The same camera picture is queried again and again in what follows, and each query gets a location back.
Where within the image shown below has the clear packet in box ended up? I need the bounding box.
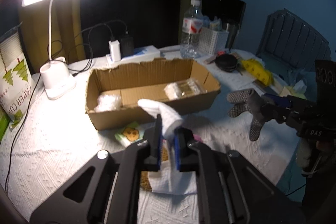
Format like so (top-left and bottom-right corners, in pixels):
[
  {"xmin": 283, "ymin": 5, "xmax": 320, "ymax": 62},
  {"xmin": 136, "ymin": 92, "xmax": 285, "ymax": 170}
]
[{"xmin": 163, "ymin": 78, "xmax": 206, "ymax": 101}]

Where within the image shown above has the black round dish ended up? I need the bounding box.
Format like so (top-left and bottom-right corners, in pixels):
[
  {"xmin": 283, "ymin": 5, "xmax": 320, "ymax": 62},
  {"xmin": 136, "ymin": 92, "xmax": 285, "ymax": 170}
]
[{"xmin": 215, "ymin": 53, "xmax": 238, "ymax": 72}]

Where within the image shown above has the black cable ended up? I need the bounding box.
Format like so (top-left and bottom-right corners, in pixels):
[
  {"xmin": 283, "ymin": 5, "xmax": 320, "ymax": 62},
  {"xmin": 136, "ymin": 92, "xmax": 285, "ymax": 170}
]
[{"xmin": 4, "ymin": 19, "xmax": 129, "ymax": 188}]

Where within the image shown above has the white sock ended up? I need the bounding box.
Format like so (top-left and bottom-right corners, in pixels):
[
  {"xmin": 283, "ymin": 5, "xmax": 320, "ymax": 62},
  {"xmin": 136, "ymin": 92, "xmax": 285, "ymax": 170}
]
[{"xmin": 138, "ymin": 99, "xmax": 183, "ymax": 143}]

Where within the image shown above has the dark blue chair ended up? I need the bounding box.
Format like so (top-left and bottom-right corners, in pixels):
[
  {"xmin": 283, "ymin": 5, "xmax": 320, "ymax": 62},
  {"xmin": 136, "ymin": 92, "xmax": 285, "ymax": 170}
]
[{"xmin": 257, "ymin": 9, "xmax": 331, "ymax": 73}]

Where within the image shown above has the cardboard box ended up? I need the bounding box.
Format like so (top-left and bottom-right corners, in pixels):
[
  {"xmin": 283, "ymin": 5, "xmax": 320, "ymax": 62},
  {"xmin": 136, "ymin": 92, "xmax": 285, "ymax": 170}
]
[{"xmin": 85, "ymin": 59, "xmax": 221, "ymax": 131}]

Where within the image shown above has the yellow plastic bag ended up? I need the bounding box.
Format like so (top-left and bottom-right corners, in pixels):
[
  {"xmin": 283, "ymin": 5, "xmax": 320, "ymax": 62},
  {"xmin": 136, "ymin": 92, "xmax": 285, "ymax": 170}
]
[{"xmin": 240, "ymin": 59, "xmax": 273, "ymax": 86}]

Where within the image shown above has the white paper towel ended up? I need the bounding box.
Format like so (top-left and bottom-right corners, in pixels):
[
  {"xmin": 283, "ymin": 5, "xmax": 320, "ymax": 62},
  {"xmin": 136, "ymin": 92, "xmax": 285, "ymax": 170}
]
[{"xmin": 148, "ymin": 140, "xmax": 197, "ymax": 195}]

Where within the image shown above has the white fluffy item in box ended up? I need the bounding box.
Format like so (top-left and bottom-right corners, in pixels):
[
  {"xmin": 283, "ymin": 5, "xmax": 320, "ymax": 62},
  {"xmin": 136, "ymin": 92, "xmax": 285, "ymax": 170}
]
[{"xmin": 94, "ymin": 94, "xmax": 122, "ymax": 112}]

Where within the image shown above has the white desk lamp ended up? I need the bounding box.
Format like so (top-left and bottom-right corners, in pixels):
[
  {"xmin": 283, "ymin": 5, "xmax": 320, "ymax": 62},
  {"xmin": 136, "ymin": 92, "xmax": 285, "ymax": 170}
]
[{"xmin": 21, "ymin": 0, "xmax": 96, "ymax": 101}]

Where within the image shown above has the grey dotted glove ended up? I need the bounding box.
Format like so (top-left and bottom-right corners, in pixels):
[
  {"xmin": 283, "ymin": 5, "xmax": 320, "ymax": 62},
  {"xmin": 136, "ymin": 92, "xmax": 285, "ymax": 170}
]
[{"xmin": 226, "ymin": 89, "xmax": 266, "ymax": 141}]

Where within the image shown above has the white flat box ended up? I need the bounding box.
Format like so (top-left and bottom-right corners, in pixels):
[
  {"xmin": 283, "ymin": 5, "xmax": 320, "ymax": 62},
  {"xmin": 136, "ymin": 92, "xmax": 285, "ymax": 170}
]
[{"xmin": 106, "ymin": 46, "xmax": 161, "ymax": 65}]

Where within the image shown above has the white charger adapter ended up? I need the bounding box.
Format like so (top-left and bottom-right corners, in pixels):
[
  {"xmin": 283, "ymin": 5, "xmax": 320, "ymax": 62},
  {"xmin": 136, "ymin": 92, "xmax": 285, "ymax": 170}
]
[{"xmin": 109, "ymin": 40, "xmax": 121, "ymax": 62}]

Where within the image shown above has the cookie tissue pack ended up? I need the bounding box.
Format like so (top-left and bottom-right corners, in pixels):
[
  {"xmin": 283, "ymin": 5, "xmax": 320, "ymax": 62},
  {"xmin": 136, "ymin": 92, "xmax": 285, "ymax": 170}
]
[{"xmin": 114, "ymin": 122, "xmax": 145, "ymax": 147}]

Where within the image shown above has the clear water bottle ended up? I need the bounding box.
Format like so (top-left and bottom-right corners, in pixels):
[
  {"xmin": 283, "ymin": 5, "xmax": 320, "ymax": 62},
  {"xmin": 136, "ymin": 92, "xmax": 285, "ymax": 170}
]
[{"xmin": 180, "ymin": 0, "xmax": 203, "ymax": 59}]

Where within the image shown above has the white plastic basket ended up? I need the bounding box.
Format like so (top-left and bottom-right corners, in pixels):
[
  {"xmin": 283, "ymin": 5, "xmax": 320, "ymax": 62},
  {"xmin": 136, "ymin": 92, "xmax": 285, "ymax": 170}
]
[{"xmin": 198, "ymin": 27, "xmax": 229, "ymax": 55}]

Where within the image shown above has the black power adapter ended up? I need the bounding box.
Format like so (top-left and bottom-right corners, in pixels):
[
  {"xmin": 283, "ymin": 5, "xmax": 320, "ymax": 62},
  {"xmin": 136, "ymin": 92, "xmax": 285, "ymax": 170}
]
[{"xmin": 119, "ymin": 35, "xmax": 134, "ymax": 58}]

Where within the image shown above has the paper cup package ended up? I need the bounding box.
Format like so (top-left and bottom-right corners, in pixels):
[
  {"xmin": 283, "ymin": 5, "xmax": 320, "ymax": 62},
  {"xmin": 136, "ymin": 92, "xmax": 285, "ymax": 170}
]
[{"xmin": 1, "ymin": 26, "xmax": 36, "ymax": 129}]

